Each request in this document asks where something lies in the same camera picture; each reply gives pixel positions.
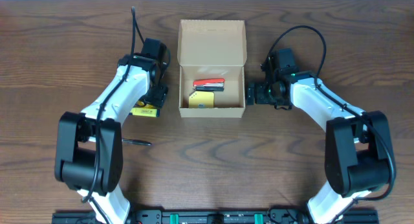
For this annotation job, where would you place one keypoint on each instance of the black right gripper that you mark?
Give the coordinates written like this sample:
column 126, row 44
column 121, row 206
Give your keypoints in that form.
column 251, row 94

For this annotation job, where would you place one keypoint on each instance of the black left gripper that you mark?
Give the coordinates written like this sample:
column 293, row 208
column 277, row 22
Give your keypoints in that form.
column 156, row 99

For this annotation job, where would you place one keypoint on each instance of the yellow spiral notepad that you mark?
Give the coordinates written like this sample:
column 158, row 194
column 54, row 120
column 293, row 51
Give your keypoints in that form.
column 201, row 99

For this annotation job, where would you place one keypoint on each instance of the red stapler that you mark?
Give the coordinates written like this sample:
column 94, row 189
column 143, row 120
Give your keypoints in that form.
column 214, row 84

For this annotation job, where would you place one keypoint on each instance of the brown cardboard box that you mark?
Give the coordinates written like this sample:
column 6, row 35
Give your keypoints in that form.
column 212, row 49

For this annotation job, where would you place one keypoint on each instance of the yellow clear tape roll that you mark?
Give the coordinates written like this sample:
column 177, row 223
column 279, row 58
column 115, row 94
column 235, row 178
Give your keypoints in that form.
column 143, row 104

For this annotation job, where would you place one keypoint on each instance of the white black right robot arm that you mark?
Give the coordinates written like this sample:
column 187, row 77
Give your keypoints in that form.
column 359, row 163

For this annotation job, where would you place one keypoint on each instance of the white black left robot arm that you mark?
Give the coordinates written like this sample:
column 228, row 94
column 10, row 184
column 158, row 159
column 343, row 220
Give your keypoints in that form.
column 89, row 153

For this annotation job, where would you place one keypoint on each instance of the yellow highlighter marker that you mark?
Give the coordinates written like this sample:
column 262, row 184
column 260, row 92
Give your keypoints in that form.
column 145, row 112

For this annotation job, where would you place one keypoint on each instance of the black pen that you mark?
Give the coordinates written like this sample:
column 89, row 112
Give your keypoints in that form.
column 137, row 142

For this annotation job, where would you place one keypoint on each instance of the black mounting rail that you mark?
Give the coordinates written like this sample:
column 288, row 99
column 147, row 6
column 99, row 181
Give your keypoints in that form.
column 273, row 216

